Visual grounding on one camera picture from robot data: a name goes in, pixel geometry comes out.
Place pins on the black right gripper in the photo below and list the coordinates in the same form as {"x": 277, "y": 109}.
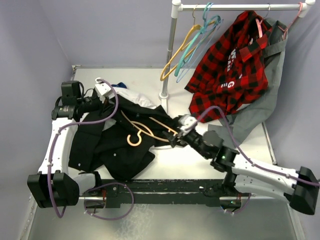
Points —
{"x": 173, "y": 140}

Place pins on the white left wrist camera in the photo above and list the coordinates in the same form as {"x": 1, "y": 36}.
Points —
{"x": 103, "y": 90}

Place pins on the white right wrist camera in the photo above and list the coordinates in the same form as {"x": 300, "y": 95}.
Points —
{"x": 186, "y": 123}

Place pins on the light blue hanger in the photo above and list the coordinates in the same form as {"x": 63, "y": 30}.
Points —
{"x": 197, "y": 52}

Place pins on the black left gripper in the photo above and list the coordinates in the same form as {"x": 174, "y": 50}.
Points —
{"x": 104, "y": 107}

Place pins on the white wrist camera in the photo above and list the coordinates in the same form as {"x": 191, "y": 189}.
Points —
{"x": 186, "y": 123}
{"x": 103, "y": 90}

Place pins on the black button shirt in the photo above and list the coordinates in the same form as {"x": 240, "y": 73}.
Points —
{"x": 110, "y": 148}

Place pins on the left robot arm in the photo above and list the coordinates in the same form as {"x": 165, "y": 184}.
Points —
{"x": 77, "y": 125}

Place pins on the grey shirt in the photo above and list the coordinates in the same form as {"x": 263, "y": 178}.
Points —
{"x": 251, "y": 115}

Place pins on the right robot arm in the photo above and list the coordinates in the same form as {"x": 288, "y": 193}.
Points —
{"x": 299, "y": 188}

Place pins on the pink hanger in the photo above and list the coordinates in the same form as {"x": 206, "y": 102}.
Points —
{"x": 286, "y": 30}
{"x": 259, "y": 30}

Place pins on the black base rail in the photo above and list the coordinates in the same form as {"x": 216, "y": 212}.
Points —
{"x": 208, "y": 192}

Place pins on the yellow hanger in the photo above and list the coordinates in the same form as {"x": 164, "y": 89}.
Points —
{"x": 172, "y": 60}

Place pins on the teal hanger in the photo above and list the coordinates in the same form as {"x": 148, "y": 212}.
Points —
{"x": 188, "y": 37}

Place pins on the blue garment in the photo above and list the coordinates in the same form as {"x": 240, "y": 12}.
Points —
{"x": 119, "y": 85}

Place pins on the metal clothes rack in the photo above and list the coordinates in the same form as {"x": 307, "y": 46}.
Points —
{"x": 303, "y": 6}

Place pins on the white shirt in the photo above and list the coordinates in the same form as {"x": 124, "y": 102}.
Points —
{"x": 127, "y": 94}

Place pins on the beige wooden hanger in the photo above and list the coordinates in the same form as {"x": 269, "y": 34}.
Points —
{"x": 143, "y": 129}

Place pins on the red black plaid shirt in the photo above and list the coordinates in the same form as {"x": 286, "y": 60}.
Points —
{"x": 232, "y": 72}

